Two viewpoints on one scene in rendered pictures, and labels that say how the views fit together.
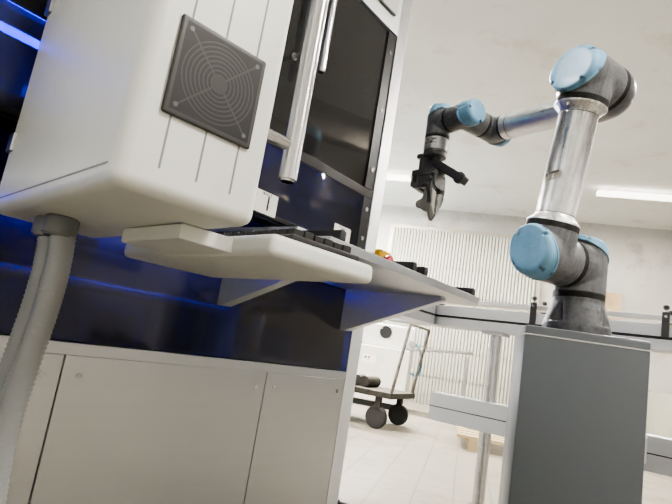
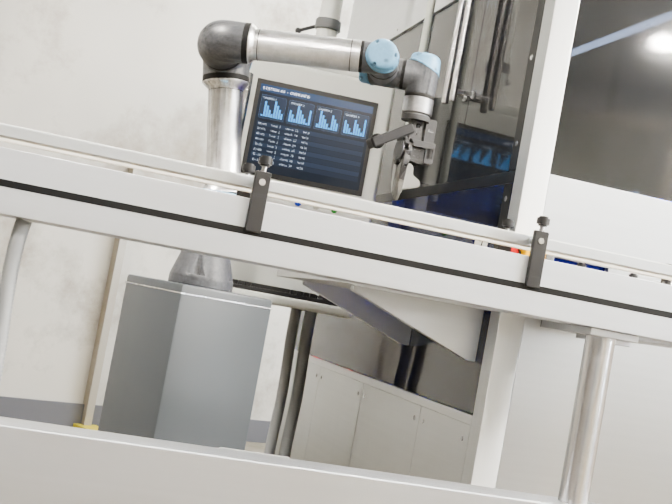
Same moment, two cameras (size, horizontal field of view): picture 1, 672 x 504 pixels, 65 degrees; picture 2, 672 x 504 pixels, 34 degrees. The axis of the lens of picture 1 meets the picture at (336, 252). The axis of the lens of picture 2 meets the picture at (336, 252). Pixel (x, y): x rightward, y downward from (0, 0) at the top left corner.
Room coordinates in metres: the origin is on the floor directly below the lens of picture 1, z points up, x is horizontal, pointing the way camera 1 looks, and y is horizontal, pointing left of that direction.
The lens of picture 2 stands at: (2.98, -2.50, 0.80)
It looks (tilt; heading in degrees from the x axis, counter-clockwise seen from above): 3 degrees up; 125
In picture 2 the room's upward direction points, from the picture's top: 10 degrees clockwise
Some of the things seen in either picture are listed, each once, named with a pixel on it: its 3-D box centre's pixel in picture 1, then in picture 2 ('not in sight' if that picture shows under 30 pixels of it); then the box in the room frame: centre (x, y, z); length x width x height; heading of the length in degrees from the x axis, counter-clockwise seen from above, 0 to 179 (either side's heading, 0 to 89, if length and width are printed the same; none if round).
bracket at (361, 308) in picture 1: (390, 314); (413, 323); (1.60, -0.19, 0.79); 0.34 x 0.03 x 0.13; 50
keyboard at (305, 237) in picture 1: (248, 247); (278, 291); (0.91, 0.15, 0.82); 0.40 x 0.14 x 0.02; 44
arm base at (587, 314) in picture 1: (577, 314); (203, 265); (1.25, -0.59, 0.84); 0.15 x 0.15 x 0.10
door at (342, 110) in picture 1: (346, 83); (504, 68); (1.59, 0.05, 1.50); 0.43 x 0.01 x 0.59; 140
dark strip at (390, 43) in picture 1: (376, 137); (525, 97); (1.73, -0.08, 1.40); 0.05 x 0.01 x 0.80; 140
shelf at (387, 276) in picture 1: (341, 273); (391, 291); (1.42, -0.02, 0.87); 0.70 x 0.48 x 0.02; 140
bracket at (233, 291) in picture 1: (274, 283); (356, 313); (1.22, 0.13, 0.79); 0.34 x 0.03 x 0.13; 50
